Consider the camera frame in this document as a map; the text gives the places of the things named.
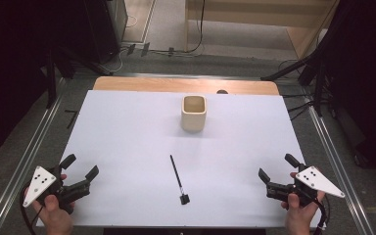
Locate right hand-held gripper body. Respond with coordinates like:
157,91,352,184
266,165,346,209

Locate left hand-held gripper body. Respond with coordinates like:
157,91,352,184
23,165,92,215

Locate black thin brush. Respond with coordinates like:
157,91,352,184
169,154,191,206

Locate cream square cup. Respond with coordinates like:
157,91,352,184
180,94,208,133

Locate person's left hand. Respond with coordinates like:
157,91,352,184
31,173,76,235

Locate person's right hand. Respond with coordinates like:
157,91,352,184
281,171,326,235

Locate white table mat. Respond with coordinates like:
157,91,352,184
36,90,327,229

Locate black metal stand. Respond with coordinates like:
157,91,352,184
42,45,114,110
259,28,342,118

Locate wooden table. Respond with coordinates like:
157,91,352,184
92,76,280,96

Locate dark curtain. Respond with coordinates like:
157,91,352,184
319,0,376,181
0,0,91,163

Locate light wooden furniture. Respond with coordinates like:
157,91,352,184
184,0,341,61

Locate black cabinet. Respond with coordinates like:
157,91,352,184
83,0,129,65

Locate metal floor rail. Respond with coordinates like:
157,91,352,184
0,77,67,235
306,105,376,235

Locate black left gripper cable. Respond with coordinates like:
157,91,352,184
19,185,45,235

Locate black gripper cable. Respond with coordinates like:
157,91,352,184
307,192,331,235
19,185,45,235

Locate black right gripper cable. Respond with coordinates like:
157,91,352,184
307,192,331,235

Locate black floor cables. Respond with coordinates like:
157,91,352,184
278,58,319,122

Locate white floor cable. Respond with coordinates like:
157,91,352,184
106,14,139,73

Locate black hanging cable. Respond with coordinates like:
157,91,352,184
150,0,208,56

